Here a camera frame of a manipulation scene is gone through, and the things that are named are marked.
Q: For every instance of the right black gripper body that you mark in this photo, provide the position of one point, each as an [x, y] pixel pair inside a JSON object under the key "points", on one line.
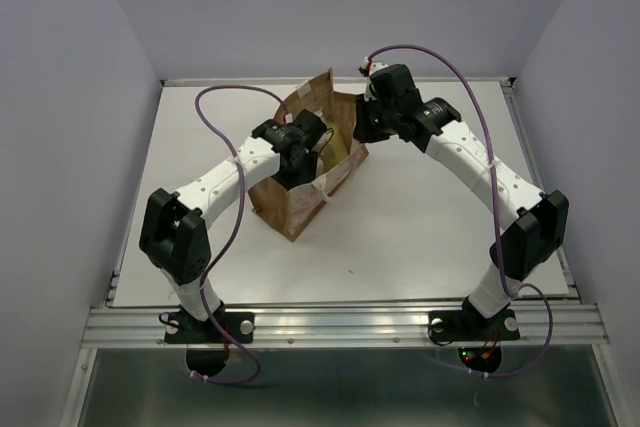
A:
{"points": [[376, 121]]}

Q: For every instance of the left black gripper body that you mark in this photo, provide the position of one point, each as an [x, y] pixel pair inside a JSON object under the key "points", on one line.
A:
{"points": [[303, 173]]}

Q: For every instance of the green lotion bottle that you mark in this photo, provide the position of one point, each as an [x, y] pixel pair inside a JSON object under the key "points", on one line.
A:
{"points": [[333, 149]]}

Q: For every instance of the brown canvas tote bag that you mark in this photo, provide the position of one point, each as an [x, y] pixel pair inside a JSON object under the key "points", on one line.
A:
{"points": [[290, 212]]}

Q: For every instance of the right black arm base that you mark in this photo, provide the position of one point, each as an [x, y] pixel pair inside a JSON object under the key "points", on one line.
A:
{"points": [[478, 338]]}

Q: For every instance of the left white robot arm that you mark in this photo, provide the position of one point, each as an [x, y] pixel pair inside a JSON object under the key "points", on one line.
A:
{"points": [[174, 234]]}

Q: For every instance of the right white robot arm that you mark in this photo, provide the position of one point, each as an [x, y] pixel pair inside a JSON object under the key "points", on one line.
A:
{"points": [[530, 222]]}

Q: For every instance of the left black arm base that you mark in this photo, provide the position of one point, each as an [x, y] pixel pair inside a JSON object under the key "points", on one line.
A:
{"points": [[208, 351]]}

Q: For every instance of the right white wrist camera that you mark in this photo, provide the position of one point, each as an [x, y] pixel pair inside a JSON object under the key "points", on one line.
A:
{"points": [[367, 68]]}

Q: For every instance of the aluminium front rail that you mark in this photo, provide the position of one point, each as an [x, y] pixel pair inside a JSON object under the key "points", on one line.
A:
{"points": [[374, 325]]}

